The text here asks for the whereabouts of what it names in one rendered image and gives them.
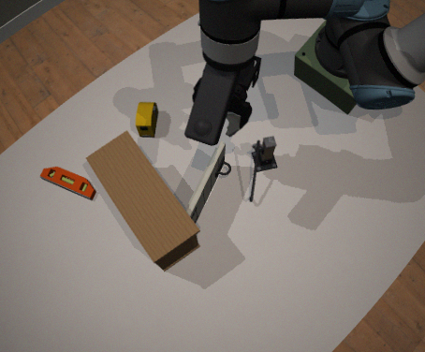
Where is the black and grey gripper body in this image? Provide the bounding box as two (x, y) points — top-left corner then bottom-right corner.
(202, 50), (261, 112)

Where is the orange torpedo spirit level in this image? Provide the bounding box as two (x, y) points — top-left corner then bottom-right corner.
(40, 167), (96, 200)

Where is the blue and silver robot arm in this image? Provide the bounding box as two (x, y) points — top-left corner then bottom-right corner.
(184, 0), (425, 146)

